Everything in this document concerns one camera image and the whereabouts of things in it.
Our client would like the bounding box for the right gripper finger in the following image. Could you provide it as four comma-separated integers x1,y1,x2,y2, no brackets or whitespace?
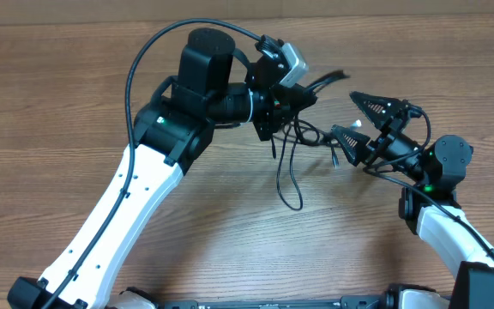
331,125,376,167
349,91,411,129

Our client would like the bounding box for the black USB cable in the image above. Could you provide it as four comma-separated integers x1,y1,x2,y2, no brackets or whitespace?
270,70,363,212

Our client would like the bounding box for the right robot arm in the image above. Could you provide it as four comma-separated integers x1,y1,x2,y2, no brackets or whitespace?
332,92,494,308

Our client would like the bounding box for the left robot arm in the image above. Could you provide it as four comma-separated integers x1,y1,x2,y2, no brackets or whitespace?
7,19,316,308

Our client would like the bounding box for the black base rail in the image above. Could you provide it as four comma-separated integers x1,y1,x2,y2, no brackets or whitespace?
156,294,400,309

